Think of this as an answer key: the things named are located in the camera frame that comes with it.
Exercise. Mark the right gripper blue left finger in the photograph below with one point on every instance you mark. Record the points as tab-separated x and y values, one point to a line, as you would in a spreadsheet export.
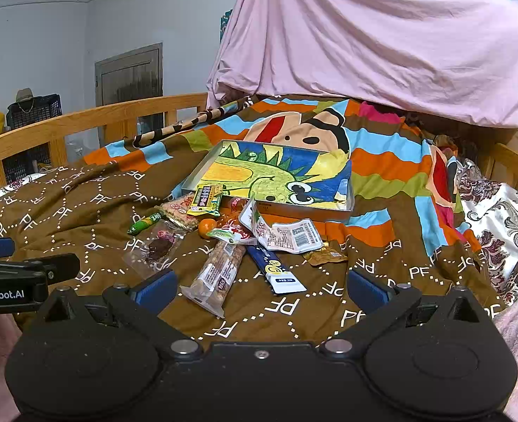
156	292

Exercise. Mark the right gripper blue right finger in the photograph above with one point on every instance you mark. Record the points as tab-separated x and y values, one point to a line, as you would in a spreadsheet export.
366	292

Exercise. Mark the dark jerky clear packet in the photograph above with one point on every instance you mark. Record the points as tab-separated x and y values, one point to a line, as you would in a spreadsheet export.
152	250

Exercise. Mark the peanut bar clear packet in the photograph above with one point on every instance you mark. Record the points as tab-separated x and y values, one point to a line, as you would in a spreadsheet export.
211	286

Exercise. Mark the gold foil snack packet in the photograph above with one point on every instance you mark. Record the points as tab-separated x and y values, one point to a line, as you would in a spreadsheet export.
323	256

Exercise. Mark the rice cracker packet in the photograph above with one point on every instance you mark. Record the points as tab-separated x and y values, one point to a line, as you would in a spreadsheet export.
176	211

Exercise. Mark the orange mandarin fruit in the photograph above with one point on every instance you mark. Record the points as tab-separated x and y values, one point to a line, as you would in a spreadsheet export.
205	226

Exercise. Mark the blue white stick sachet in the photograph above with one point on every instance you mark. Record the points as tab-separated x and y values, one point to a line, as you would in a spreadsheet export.
281	280

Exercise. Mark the white barcode snack pouch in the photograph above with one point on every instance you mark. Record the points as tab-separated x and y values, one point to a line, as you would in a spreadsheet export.
295	238

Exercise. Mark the red orange snack packet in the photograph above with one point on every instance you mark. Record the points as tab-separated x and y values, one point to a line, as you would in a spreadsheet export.
230	211

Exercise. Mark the green sausage stick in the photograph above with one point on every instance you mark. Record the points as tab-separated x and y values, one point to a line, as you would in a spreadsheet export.
144	223

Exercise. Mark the white green snack pouch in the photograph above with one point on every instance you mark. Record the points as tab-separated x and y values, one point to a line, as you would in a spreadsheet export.
234	234

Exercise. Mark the yellow candy bar packet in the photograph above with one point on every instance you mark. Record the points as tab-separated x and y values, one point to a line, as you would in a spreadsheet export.
206	200

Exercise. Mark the colourful dinosaur tray box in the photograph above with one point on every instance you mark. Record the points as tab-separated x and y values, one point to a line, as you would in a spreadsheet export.
283	180

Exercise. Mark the black plastic crate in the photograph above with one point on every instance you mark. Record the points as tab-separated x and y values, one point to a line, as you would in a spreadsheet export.
24	113

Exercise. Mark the straw hat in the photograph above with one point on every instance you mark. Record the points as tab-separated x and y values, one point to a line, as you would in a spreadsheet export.
24	95

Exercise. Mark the wooden headboard right side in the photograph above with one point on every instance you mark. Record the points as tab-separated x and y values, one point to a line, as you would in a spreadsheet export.
494	150

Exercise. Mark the grey wooden door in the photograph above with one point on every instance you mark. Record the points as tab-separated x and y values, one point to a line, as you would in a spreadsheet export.
133	75

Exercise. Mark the pink hanging sheet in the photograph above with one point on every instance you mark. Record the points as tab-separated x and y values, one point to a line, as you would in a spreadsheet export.
453	58

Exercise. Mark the wooden bed rail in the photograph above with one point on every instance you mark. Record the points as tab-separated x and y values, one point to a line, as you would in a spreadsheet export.
118	120

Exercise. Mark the colourful wall poster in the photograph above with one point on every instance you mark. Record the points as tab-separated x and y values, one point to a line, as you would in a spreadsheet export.
224	23

